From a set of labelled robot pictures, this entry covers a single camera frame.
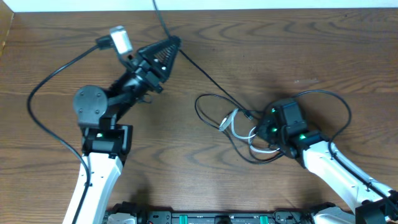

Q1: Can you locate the right camera cable black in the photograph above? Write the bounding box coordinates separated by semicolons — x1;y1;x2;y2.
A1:
293;90;397;217

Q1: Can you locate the left camera cable black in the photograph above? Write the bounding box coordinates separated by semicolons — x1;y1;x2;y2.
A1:
30;40;122;218

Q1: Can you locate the camera cable black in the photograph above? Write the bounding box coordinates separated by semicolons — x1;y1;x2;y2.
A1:
30;40;122;218
293;90;397;217

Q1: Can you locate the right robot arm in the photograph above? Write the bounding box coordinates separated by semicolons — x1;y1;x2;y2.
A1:
255;98;397;223

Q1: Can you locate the black USB cable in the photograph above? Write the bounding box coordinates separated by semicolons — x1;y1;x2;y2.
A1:
151;0;285;165

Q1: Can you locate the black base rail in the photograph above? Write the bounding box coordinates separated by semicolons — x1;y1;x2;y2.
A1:
102;202;335;224

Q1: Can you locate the white USB cable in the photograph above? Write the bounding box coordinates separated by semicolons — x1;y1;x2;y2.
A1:
218;108;280;154

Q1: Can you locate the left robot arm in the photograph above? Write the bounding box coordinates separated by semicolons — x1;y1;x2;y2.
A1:
63;35;182;223

